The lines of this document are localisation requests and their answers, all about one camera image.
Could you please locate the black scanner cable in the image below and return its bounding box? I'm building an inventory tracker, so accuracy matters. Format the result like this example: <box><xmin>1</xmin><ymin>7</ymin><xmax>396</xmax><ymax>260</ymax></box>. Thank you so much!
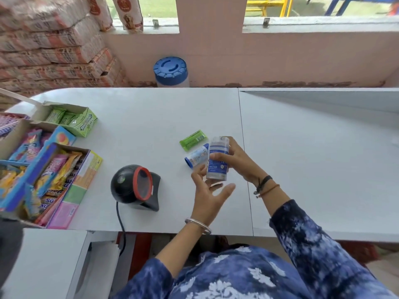
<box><xmin>116</xmin><ymin>201</ymin><xmax>127</xmax><ymax>259</ymax></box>

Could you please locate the person's left hand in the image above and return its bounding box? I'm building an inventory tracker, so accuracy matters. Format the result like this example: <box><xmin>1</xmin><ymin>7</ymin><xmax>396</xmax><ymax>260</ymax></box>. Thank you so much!
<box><xmin>191</xmin><ymin>165</ymin><xmax>236</xmax><ymax>229</ymax></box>

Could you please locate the silver bangle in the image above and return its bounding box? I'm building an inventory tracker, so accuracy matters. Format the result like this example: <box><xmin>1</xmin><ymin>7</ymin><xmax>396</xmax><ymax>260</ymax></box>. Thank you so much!
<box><xmin>185</xmin><ymin>218</ymin><xmax>212</xmax><ymax>235</ymax></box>

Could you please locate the person's left forearm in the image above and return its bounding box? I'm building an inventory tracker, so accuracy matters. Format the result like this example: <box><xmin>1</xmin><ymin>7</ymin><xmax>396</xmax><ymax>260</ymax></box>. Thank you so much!
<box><xmin>155</xmin><ymin>225</ymin><xmax>210</xmax><ymax>279</ymax></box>

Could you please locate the pile of pink blue candy packets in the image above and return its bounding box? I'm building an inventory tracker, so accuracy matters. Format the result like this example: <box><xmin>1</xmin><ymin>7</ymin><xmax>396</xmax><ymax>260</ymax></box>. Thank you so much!
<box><xmin>9</xmin><ymin>128</ymin><xmax>52</xmax><ymax>162</ymax></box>

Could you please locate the blue metal frame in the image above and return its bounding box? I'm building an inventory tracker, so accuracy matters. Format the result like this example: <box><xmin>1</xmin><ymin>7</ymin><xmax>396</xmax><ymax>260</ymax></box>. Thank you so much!
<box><xmin>307</xmin><ymin>0</ymin><xmax>399</xmax><ymax>16</ymax></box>

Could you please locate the hanging white printed bag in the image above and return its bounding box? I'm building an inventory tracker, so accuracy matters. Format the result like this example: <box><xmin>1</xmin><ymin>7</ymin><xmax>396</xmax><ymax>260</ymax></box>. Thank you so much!
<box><xmin>88</xmin><ymin>0</ymin><xmax>115</xmax><ymax>32</ymax></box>
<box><xmin>111</xmin><ymin>0</ymin><xmax>144</xmax><ymax>32</ymax></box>

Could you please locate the stack of white printed sacks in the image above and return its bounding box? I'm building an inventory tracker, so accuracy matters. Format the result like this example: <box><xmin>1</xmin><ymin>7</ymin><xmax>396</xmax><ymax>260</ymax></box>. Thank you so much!
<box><xmin>0</xmin><ymin>0</ymin><xmax>130</xmax><ymax>101</ymax></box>

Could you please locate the black wrist thread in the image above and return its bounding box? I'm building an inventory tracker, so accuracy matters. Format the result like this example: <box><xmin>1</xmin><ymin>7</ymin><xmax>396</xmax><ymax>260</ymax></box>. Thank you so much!
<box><xmin>253</xmin><ymin>175</ymin><xmax>273</xmax><ymax>196</ymax></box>

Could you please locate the white drawer cabinet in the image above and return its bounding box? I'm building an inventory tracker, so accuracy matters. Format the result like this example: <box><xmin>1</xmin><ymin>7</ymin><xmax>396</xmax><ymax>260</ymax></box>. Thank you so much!
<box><xmin>0</xmin><ymin>228</ymin><xmax>123</xmax><ymax>299</ymax></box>

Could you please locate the cardboard box of purple bars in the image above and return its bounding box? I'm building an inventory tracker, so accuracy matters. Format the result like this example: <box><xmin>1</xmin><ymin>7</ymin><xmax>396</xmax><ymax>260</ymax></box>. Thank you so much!
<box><xmin>0</xmin><ymin>112</ymin><xmax>31</xmax><ymax>141</ymax></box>

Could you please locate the person's right hand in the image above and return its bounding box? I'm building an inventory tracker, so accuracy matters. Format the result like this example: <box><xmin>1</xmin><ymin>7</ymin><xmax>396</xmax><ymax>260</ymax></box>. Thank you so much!
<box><xmin>208</xmin><ymin>137</ymin><xmax>262</xmax><ymax>187</ymax></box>

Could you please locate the black barcode scanner red ring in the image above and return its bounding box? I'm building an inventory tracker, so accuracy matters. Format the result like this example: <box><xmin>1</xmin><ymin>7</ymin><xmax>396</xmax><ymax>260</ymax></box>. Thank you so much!
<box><xmin>111</xmin><ymin>164</ymin><xmax>161</xmax><ymax>212</ymax></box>

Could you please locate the multicoloured candy display box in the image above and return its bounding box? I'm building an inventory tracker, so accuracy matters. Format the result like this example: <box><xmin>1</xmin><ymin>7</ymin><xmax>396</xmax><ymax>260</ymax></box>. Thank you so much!
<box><xmin>0</xmin><ymin>143</ymin><xmax>103</xmax><ymax>230</ymax></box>

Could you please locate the pile of yellow pink candy packets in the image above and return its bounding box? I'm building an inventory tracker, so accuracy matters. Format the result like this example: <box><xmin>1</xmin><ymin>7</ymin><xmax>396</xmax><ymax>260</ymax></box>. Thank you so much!
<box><xmin>0</xmin><ymin>152</ymin><xmax>83</xmax><ymax>220</ymax></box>

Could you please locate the blue box with fruit print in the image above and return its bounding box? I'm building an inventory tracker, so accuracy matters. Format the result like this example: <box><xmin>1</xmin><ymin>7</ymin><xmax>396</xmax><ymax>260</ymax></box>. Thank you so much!
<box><xmin>0</xmin><ymin>120</ymin><xmax>76</xmax><ymax>167</ymax></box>

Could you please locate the blue-lidded plastic jar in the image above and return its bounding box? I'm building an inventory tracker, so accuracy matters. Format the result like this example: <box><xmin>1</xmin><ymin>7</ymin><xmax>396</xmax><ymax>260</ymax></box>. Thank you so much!
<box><xmin>153</xmin><ymin>57</ymin><xmax>189</xmax><ymax>88</ymax></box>

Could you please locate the clear bottle with blue label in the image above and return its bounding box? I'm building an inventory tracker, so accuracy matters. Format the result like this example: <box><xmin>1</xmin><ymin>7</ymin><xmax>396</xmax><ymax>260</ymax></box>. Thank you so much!
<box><xmin>206</xmin><ymin>136</ymin><xmax>231</xmax><ymax>181</ymax></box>

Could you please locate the person's right forearm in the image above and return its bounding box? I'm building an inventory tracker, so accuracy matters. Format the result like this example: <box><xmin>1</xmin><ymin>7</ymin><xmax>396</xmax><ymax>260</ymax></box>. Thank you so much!
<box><xmin>254</xmin><ymin>183</ymin><xmax>291</xmax><ymax>220</ymax></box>

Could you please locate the green snack packet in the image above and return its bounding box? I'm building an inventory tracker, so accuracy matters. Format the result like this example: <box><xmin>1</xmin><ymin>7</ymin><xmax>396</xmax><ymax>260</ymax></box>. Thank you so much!
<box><xmin>180</xmin><ymin>130</ymin><xmax>209</xmax><ymax>152</ymax></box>

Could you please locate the yellow metal frame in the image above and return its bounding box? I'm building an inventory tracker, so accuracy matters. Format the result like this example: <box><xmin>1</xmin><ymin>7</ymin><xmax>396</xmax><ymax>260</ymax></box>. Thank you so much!
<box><xmin>246</xmin><ymin>0</ymin><xmax>294</xmax><ymax>18</ymax></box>

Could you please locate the white flat strip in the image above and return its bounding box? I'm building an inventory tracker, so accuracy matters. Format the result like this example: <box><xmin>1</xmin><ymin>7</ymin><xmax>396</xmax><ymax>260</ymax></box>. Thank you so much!
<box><xmin>0</xmin><ymin>88</ymin><xmax>43</xmax><ymax>106</ymax></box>

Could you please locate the blue white patterned garment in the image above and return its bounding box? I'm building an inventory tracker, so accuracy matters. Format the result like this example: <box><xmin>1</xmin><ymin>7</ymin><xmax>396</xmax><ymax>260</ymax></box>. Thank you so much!
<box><xmin>112</xmin><ymin>199</ymin><xmax>399</xmax><ymax>299</ymax></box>

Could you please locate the green chewing gum box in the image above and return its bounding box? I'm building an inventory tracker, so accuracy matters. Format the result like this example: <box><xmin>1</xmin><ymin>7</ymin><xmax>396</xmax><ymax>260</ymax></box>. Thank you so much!
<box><xmin>33</xmin><ymin>101</ymin><xmax>98</xmax><ymax>138</ymax></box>

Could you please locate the green gum pack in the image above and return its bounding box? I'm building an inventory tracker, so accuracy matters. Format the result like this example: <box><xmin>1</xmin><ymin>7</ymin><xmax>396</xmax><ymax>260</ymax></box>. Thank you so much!
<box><xmin>69</xmin><ymin>108</ymin><xmax>91</xmax><ymax>128</ymax></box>
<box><xmin>45</xmin><ymin>108</ymin><xmax>67</xmax><ymax>124</ymax></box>
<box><xmin>59</xmin><ymin>112</ymin><xmax>77</xmax><ymax>126</ymax></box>

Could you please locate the brown wrist thread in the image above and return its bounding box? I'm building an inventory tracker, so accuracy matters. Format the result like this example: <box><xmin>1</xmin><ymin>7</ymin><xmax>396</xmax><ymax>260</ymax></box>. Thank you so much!
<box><xmin>256</xmin><ymin>184</ymin><xmax>280</xmax><ymax>199</ymax></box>

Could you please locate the small blue-capped bottle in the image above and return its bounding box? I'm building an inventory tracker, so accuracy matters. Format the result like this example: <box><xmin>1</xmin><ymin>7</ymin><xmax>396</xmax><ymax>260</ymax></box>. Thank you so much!
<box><xmin>184</xmin><ymin>143</ymin><xmax>210</xmax><ymax>168</ymax></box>

